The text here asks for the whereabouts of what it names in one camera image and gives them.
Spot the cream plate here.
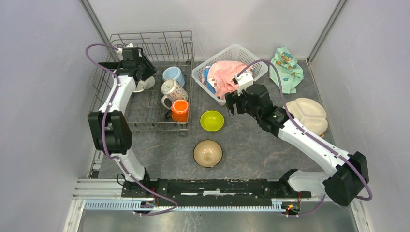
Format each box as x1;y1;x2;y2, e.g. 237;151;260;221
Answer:
286;98;328;137

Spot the green patterned cloth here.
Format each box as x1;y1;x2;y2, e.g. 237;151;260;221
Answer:
271;47;304;94

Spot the orange mug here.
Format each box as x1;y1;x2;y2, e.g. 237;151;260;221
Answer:
165;99;189;122

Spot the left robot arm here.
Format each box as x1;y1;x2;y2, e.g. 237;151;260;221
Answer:
88;46;156;197

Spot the blue cloth in basket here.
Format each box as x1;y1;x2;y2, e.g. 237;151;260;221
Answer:
202;66;216;94

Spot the light blue cup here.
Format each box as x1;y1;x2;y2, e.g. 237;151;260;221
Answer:
162;66;185;87

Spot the metal wire dish rack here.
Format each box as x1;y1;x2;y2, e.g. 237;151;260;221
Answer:
110;30;195;136

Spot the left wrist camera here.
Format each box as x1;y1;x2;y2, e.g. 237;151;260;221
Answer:
116;43;134;55

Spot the white floral mug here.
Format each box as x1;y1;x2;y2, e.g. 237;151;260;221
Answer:
161;79;189;109

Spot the yellow-green bowl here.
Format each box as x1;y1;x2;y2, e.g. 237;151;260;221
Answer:
200;110;224;132

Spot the pink patterned cloth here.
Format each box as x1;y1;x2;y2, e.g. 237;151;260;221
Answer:
201;60;247;100

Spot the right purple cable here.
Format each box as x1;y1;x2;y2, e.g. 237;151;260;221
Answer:
236;59;373;218

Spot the white deep plate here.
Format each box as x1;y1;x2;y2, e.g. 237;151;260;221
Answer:
133;76;156;93

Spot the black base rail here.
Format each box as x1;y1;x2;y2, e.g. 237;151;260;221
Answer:
121;179;312;208

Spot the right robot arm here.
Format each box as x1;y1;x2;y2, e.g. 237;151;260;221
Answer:
225;84;373;206

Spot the beige bowl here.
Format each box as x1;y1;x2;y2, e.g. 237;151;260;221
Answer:
193;140;223;168

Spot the white plastic basket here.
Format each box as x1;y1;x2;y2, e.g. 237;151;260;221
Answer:
191;44;259;105

